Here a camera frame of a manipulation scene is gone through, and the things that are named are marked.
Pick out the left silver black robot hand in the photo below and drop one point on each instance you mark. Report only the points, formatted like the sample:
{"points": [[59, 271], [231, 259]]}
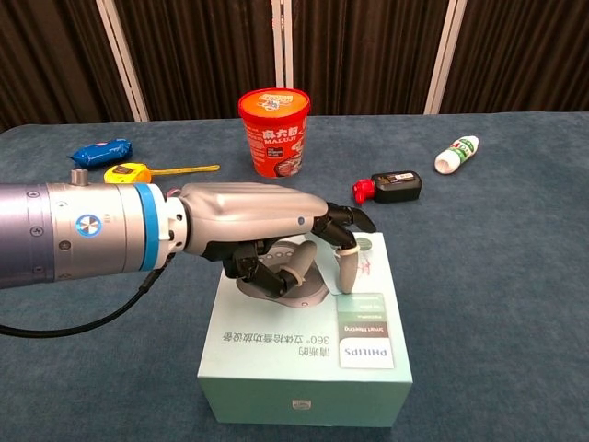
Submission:
{"points": [[248, 212]]}

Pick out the blue velvet table cloth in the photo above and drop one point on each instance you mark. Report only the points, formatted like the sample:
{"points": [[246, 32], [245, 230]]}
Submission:
{"points": [[92, 382]]}

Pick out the yellow tape measure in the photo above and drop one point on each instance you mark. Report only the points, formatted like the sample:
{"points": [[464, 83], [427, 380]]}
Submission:
{"points": [[126, 173]]}

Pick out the dark pleated curtain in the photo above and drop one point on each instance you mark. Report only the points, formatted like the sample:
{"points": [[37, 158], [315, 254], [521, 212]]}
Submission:
{"points": [[207, 46]]}

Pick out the white bottle green label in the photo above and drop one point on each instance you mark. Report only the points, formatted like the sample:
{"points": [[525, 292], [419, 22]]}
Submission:
{"points": [[455, 154]]}

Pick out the white frame post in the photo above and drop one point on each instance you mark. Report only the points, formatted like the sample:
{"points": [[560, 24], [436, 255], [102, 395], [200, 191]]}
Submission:
{"points": [[444, 55], [283, 46], [122, 60]]}

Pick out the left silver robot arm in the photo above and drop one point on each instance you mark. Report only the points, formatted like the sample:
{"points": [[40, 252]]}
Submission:
{"points": [[83, 230]]}

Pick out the red instant noodle cup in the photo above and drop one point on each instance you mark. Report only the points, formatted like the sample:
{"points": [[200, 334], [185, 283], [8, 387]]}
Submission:
{"points": [[276, 138]]}

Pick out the light green Philips speaker box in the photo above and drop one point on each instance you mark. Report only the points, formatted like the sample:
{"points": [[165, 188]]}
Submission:
{"points": [[276, 354]]}

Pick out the blue snack packet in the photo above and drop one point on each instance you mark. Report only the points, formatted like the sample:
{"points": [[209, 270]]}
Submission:
{"points": [[101, 153]]}

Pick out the black ink bottle red cap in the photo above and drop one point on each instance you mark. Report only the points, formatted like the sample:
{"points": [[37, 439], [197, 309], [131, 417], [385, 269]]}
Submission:
{"points": [[398, 186]]}

